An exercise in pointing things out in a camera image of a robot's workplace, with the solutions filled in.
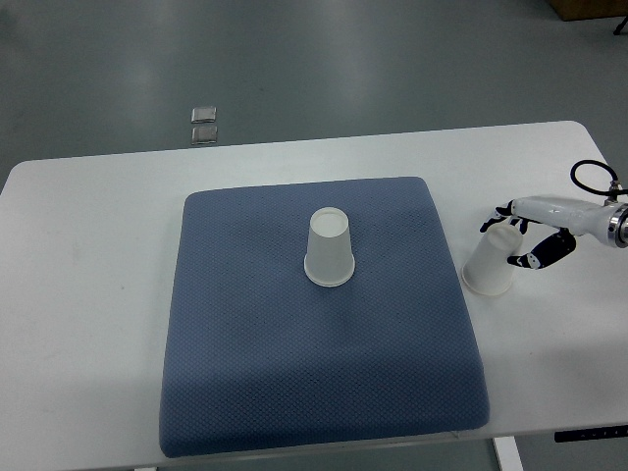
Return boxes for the blue fabric cushion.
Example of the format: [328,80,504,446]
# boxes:
[159,177,490,457]

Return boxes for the upper metal floor plate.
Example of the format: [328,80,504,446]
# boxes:
[190,106,217,124]

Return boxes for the black looped cable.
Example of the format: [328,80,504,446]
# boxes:
[569,159,628,206]

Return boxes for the black table control panel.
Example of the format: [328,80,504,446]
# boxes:
[553,425,628,444]

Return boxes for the white paper cup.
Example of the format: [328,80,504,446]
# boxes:
[461,225,523,296]
[303,207,355,288]

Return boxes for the brown cardboard box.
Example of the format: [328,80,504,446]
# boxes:
[549,0,627,22]

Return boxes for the white table leg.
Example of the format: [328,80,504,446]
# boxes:
[493,437,524,471]

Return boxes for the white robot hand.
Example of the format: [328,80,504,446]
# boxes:
[480,196,627,270]

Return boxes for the black tripod leg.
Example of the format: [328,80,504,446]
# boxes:
[613,16,628,35]

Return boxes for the white paper cup on cushion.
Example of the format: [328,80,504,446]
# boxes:
[303,207,355,288]

